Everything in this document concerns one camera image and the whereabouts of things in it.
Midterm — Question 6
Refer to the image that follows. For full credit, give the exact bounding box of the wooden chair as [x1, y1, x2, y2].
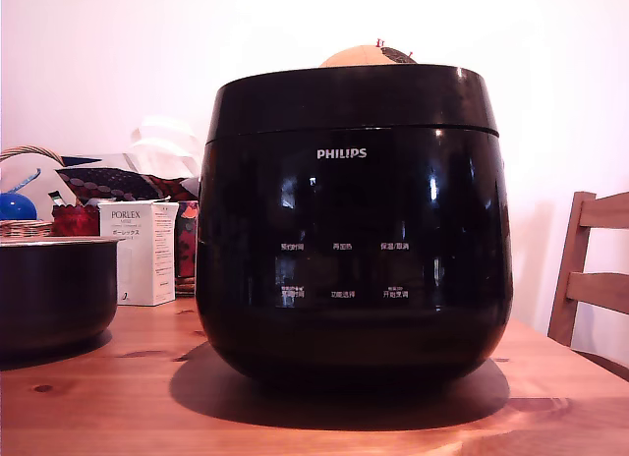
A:
[546, 190, 629, 370]

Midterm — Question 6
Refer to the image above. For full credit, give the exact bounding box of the blue ball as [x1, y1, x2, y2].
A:
[0, 191, 38, 222]

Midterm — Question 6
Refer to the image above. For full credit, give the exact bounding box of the wicker basket with handle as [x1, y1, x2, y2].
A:
[0, 143, 68, 240]

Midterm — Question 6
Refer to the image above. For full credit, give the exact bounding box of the white cloth with blue print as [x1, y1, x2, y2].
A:
[0, 153, 75, 207]

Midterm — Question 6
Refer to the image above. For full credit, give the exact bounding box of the black inner cooking pot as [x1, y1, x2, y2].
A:
[0, 236, 123, 360]

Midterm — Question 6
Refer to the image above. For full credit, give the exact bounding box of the black Philips rice cooker body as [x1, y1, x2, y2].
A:
[195, 126, 515, 396]

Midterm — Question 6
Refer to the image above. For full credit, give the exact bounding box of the white plastic bag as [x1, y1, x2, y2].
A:
[128, 115, 203, 178]

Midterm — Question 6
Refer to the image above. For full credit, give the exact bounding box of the white Porlex carton box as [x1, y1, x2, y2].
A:
[96, 199, 181, 308]

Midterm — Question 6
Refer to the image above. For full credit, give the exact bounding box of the red floral patterned box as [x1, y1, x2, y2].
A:
[174, 199, 200, 286]

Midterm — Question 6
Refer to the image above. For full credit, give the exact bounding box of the dark dotted patterned cloth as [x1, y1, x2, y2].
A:
[54, 153, 200, 204]

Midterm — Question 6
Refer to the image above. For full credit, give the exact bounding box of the black rice cooker lid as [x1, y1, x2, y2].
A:
[204, 64, 501, 143]

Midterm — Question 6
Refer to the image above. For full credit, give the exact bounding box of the tan round globe with pins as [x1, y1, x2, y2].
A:
[317, 37, 419, 68]

